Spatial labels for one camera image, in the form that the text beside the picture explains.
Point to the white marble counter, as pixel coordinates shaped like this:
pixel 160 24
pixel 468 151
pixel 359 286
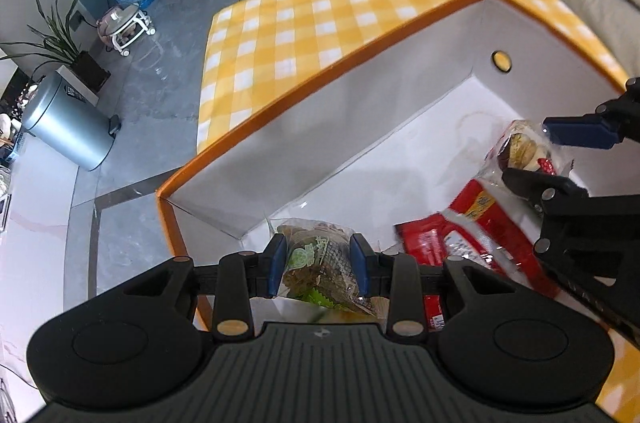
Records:
pixel 35 263

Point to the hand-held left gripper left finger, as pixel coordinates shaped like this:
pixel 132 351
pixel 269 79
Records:
pixel 277 263

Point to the red packet with white label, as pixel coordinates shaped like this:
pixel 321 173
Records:
pixel 465 243

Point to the yellow checkered tablecloth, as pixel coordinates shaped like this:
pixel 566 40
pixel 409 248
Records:
pixel 310 13

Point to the small pastry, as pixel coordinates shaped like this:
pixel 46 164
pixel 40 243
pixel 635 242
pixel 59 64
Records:
pixel 520 148

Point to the orange cardboard box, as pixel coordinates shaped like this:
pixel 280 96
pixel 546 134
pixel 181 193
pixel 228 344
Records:
pixel 350 113

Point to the small white trolley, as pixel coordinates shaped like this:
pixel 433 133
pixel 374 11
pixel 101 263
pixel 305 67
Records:
pixel 125 28

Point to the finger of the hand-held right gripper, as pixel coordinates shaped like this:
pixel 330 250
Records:
pixel 580 132
pixel 535 183

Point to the clear packet of brown snacks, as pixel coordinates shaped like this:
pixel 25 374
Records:
pixel 320 263

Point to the potted plant with long leaves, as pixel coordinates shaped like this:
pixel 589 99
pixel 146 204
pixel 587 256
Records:
pixel 87 70

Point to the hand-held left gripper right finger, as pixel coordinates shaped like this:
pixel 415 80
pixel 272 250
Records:
pixel 359 263

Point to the grey metal trash can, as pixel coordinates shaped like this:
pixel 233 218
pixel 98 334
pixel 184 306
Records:
pixel 65 123

